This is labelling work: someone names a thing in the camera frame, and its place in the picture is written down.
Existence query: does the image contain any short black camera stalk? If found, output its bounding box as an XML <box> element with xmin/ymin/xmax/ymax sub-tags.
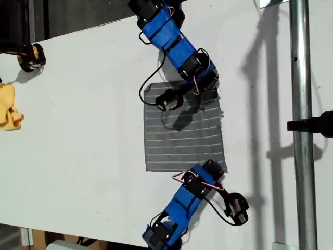
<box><xmin>179</xmin><ymin>90</ymin><xmax>198</xmax><ymax>103</ymax></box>
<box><xmin>215</xmin><ymin>185</ymin><xmax>231</xmax><ymax>203</ymax></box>

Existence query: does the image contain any black clamp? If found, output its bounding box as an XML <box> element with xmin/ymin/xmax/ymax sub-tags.
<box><xmin>287</xmin><ymin>110</ymin><xmax>333</xmax><ymax>138</ymax></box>

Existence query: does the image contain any yellow cloth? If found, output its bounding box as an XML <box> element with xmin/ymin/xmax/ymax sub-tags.
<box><xmin>0</xmin><ymin>82</ymin><xmax>25</xmax><ymax>132</ymax></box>

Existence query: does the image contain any black camera box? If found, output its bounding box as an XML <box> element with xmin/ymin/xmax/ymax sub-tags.
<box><xmin>224</xmin><ymin>192</ymin><xmax>250</xmax><ymax>226</ymax></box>
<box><xmin>155</xmin><ymin>89</ymin><xmax>184</xmax><ymax>112</ymax></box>

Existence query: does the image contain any steel post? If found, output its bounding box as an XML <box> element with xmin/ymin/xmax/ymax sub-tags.
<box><xmin>288</xmin><ymin>0</ymin><xmax>318</xmax><ymax>250</ymax></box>

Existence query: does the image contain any grey striped towel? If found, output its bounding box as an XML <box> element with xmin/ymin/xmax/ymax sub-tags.
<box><xmin>143</xmin><ymin>80</ymin><xmax>229</xmax><ymax>173</ymax></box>

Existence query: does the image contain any red white servo wire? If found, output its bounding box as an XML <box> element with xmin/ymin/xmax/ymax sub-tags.
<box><xmin>171</xmin><ymin>170</ymin><xmax>226</xmax><ymax>192</ymax></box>
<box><xmin>191</xmin><ymin>47</ymin><xmax>212</xmax><ymax>96</ymax></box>

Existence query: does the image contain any dark slatted furniture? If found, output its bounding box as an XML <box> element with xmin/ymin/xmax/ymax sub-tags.
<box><xmin>0</xmin><ymin>0</ymin><xmax>50</xmax><ymax>44</ymax></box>

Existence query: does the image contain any black camera cable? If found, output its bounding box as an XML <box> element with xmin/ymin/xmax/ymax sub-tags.
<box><xmin>202</xmin><ymin>197</ymin><xmax>241</xmax><ymax>227</ymax></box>
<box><xmin>138</xmin><ymin>31</ymin><xmax>168</xmax><ymax>106</ymax></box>

